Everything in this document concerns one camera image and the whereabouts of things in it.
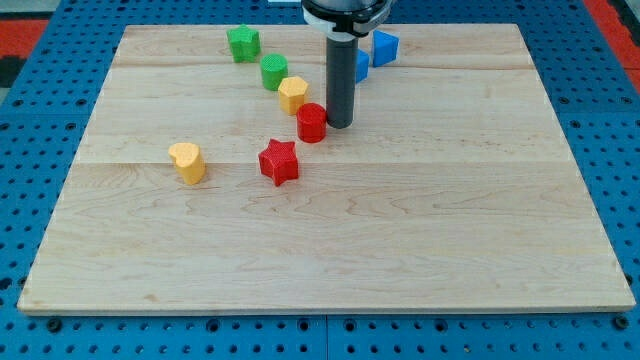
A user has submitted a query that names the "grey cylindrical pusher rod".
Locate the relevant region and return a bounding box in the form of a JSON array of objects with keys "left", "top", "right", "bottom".
[{"left": 326, "top": 38, "right": 358, "bottom": 129}]

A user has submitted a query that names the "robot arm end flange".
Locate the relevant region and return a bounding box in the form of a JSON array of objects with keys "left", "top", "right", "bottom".
[{"left": 301, "top": 0, "right": 395, "bottom": 42}]

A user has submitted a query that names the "red star block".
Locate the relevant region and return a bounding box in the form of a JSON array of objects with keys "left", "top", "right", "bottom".
[{"left": 258, "top": 138, "right": 299, "bottom": 187}]

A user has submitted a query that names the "green star block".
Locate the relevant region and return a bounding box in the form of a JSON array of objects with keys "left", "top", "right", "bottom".
[{"left": 226, "top": 24, "right": 261, "bottom": 63}]

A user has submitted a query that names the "red cylinder block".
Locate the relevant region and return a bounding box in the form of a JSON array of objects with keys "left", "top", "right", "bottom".
[{"left": 296, "top": 103, "right": 327, "bottom": 143}]

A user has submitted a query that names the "yellow hexagon block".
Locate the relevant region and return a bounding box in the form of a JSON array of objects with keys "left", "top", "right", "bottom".
[{"left": 278, "top": 76, "right": 309, "bottom": 115}]

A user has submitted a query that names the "wooden board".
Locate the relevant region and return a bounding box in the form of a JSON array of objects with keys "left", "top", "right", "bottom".
[{"left": 17, "top": 24, "right": 635, "bottom": 316}]

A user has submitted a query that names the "green cylinder block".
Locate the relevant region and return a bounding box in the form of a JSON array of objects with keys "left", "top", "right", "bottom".
[{"left": 260, "top": 53, "right": 288, "bottom": 91}]

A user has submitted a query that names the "blue cube block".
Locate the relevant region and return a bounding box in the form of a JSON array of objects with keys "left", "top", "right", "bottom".
[{"left": 355, "top": 49, "right": 370, "bottom": 83}]

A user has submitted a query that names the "yellow heart block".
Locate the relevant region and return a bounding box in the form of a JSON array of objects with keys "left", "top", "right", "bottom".
[{"left": 168, "top": 142, "right": 206, "bottom": 185}]

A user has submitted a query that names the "blue triangle block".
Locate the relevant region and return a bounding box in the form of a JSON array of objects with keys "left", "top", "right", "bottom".
[{"left": 372, "top": 30, "right": 399, "bottom": 67}]

